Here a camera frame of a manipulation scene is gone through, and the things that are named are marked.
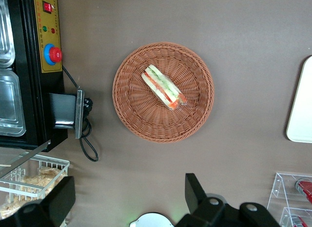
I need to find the white wire rack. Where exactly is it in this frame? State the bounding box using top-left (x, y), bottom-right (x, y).
top-left (0, 154), bottom-right (71, 214)

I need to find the yellow control box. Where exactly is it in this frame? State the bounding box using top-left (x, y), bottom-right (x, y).
top-left (0, 0), bottom-right (85, 179)

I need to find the red cola bottle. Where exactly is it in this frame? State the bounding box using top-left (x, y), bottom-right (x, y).
top-left (294, 179), bottom-right (312, 196)
top-left (291, 214), bottom-right (312, 227)

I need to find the beige plastic tray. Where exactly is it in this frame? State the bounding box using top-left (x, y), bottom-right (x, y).
top-left (286, 55), bottom-right (312, 143)

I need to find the puffed rice snack pack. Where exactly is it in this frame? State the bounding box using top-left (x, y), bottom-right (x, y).
top-left (21, 165), bottom-right (68, 196)
top-left (0, 194), bottom-right (26, 221)

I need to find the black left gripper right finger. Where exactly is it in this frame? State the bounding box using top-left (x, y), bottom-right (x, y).
top-left (174, 173), bottom-right (242, 227)

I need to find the foil container in machine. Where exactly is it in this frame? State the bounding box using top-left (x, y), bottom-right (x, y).
top-left (0, 0), bottom-right (16, 68)
top-left (0, 68), bottom-right (27, 137)

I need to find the clear acrylic bottle rack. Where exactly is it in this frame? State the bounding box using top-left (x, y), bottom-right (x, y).
top-left (266, 172), bottom-right (312, 227)

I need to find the triangle sandwich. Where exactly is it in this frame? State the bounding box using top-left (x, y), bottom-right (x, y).
top-left (141, 63), bottom-right (189, 112)

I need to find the black machine power cable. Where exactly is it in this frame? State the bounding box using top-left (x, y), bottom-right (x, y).
top-left (61, 65), bottom-right (99, 163)

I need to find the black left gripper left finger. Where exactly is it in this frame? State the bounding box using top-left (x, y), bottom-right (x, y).
top-left (0, 175), bottom-right (77, 227)

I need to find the brown round wicker basket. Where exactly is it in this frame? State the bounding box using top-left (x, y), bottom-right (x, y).
top-left (112, 41), bottom-right (215, 144)

